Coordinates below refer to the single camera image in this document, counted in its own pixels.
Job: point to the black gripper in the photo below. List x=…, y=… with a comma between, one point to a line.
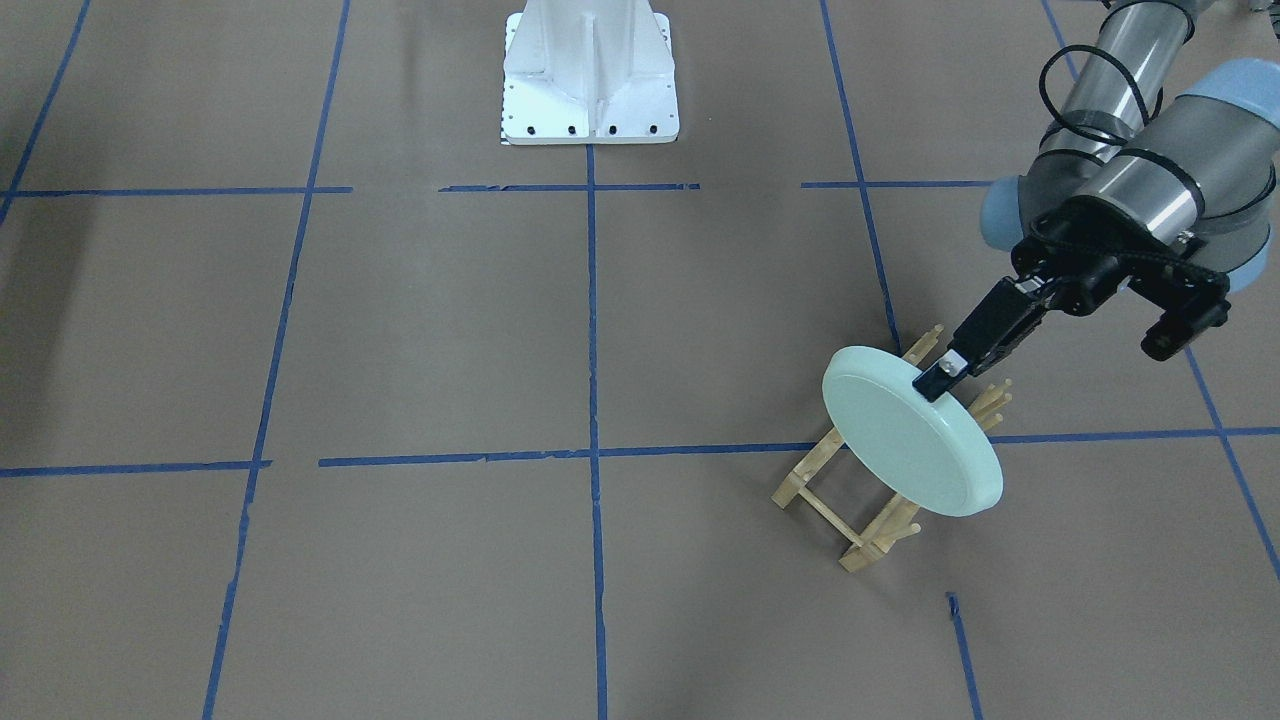
x=1072, y=272

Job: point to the mint green plate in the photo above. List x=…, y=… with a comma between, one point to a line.
x=934, y=455

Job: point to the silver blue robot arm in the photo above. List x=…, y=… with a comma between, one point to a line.
x=1130, y=190

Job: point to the wooden dish rack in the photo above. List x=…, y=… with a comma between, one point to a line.
x=896, y=520

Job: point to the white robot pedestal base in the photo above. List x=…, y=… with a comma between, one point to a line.
x=579, y=72

